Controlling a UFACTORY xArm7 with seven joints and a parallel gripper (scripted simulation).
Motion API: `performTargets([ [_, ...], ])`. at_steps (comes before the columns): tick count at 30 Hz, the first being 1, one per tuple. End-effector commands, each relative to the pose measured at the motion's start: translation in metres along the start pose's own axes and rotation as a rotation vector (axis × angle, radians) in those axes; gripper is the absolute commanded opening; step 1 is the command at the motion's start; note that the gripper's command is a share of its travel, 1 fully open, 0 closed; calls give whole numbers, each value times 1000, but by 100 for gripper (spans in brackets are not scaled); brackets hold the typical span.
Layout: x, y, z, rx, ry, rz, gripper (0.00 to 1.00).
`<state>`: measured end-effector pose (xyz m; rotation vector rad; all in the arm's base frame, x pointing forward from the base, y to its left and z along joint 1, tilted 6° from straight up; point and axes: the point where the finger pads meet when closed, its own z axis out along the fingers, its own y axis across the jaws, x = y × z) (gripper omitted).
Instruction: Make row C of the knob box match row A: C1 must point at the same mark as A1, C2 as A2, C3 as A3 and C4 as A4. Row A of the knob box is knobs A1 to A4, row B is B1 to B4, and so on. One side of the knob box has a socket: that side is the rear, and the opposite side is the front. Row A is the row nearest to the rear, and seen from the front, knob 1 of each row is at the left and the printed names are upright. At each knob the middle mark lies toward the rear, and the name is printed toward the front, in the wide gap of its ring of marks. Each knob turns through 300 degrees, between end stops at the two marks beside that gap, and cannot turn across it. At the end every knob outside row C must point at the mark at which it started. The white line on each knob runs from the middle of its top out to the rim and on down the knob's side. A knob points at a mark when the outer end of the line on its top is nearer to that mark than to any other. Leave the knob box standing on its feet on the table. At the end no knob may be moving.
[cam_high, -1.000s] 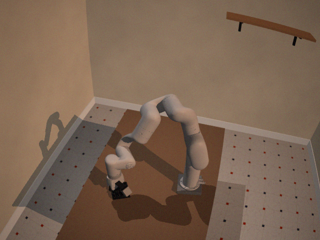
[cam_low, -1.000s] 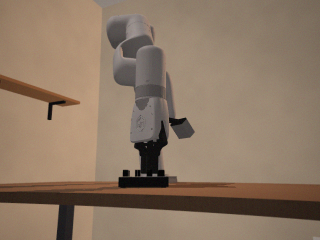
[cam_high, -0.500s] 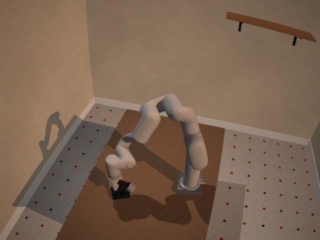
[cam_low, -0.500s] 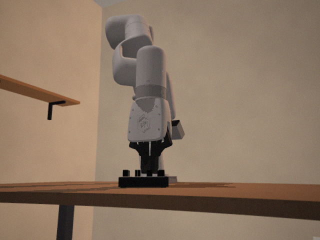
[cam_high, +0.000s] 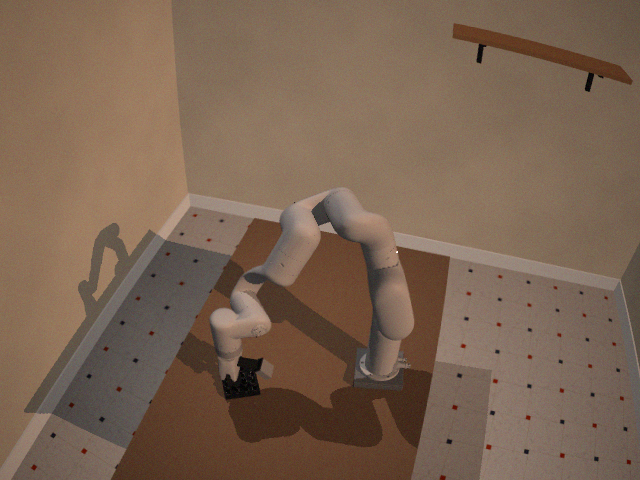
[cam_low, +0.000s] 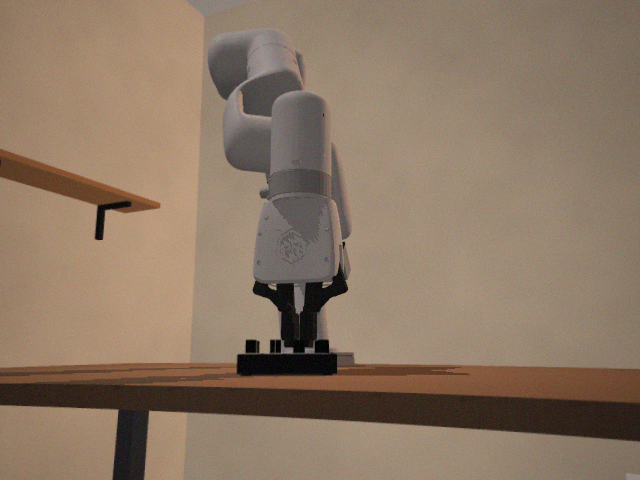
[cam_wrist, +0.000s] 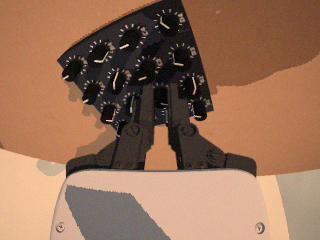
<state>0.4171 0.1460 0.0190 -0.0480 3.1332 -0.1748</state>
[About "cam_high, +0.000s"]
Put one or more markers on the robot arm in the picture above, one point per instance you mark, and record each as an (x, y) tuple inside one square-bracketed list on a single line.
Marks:
[(392, 309)]

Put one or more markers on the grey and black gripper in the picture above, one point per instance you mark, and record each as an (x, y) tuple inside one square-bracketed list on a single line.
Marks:
[(229, 366)]

